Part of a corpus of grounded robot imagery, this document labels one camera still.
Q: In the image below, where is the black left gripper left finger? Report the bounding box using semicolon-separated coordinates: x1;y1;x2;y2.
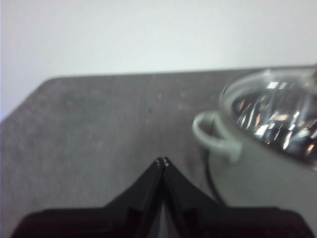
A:
12;156;164;238

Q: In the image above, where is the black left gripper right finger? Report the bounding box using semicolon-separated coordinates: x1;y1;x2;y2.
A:
162;156;312;238

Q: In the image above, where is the glass lid with green knob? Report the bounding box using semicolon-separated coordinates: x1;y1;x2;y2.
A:
219;65;317;172

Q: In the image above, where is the pale green electric steamer pot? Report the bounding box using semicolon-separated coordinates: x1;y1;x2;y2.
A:
192;66;317;211

